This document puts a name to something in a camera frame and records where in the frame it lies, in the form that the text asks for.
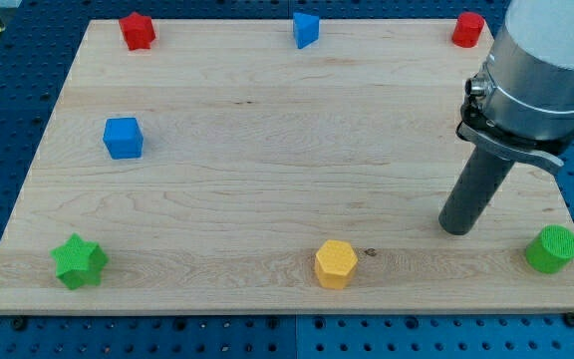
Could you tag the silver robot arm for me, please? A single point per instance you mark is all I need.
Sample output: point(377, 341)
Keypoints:
point(519, 106)

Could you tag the blue cube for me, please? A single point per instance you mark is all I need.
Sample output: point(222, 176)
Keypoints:
point(123, 138)

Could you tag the light wooden board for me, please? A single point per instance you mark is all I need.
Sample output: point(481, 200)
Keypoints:
point(254, 154)

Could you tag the yellow hexagonal block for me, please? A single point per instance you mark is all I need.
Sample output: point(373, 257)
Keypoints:
point(335, 264)

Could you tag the blue triangular prism block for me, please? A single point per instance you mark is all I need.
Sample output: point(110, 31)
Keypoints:
point(305, 29)

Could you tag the dark grey cylindrical pointer tool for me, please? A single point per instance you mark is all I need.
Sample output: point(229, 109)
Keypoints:
point(478, 182)

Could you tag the red star block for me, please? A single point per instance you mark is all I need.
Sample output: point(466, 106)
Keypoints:
point(138, 31)

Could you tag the green star block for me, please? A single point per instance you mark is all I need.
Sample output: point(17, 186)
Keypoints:
point(79, 262)

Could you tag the red cylinder block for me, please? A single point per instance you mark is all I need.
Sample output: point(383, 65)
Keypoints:
point(467, 30)

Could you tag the green cylinder block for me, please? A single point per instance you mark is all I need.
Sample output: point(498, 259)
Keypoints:
point(551, 250)

